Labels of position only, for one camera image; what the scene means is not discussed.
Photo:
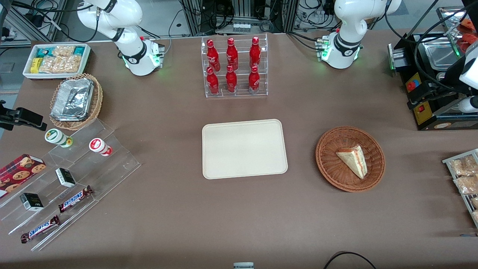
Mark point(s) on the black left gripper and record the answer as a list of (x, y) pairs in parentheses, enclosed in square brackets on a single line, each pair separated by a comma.
[(437, 88)]

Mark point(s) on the triangular sandwich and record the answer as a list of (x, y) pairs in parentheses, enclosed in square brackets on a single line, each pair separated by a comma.
[(354, 160)]

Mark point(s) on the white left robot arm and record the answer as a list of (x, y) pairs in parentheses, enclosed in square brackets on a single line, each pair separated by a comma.
[(347, 18)]

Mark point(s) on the tray of packaged crackers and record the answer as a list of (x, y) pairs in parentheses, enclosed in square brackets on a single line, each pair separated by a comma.
[(453, 162)]

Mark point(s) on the brown wicker basket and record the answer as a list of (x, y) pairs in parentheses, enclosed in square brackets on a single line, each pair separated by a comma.
[(332, 164)]

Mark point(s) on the cream plastic tray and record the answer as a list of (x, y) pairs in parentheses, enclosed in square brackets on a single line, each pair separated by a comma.
[(244, 149)]

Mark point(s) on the light wicker basket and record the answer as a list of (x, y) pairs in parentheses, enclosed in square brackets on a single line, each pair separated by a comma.
[(98, 97)]

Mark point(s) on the red emergency button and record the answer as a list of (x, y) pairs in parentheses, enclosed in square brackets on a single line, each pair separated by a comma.
[(411, 86)]

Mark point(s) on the black food warmer machine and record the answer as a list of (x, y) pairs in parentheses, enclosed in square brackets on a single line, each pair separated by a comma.
[(429, 119)]

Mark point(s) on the steel food pan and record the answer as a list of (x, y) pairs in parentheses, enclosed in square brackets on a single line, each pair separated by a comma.
[(442, 52)]

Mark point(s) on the clear pastry packet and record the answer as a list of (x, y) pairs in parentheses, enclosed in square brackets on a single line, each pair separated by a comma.
[(465, 166), (466, 185)]

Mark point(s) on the red cola bottle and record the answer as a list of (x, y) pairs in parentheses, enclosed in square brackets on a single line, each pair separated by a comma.
[(231, 80), (254, 80), (213, 56), (232, 54), (255, 52), (213, 82)]

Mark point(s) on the clear acrylic bottle rack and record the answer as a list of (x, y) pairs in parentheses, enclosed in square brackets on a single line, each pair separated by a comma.
[(241, 52)]

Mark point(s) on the white power strip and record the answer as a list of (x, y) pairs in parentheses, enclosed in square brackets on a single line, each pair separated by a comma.
[(241, 27)]

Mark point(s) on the grey device top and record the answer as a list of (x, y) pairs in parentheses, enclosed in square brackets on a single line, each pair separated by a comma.
[(243, 265)]

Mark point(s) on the clear acrylic stepped display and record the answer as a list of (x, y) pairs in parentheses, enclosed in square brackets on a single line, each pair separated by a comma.
[(104, 168)]

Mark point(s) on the red-lidded white cup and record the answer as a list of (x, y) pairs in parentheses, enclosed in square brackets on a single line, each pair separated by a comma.
[(98, 145)]

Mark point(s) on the teal snack packet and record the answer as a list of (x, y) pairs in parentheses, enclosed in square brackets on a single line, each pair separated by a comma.
[(43, 51), (80, 50)]

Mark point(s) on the aluminium foil container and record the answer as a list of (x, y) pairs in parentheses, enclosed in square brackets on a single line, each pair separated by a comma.
[(73, 99)]

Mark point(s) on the clear cracker packet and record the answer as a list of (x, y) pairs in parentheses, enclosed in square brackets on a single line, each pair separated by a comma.
[(63, 50), (61, 64)]

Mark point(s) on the snickers chocolate bar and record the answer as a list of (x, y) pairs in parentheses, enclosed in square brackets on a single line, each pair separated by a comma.
[(74, 199), (40, 229)]

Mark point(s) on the small black carton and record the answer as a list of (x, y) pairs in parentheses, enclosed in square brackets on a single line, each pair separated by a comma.
[(65, 177), (31, 201)]

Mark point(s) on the green-lidded white cup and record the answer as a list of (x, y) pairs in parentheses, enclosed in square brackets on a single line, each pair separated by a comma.
[(56, 136)]

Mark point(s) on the yellow snack packet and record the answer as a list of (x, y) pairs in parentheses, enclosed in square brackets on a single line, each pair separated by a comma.
[(35, 65)]

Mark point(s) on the white rectangular snack bin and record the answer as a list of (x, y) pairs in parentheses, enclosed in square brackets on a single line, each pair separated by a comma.
[(28, 74)]

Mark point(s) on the red cookie box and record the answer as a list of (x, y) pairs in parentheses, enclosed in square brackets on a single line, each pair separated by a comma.
[(18, 172)]

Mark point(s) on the black camera clamp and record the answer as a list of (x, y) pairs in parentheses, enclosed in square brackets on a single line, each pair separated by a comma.
[(22, 116)]

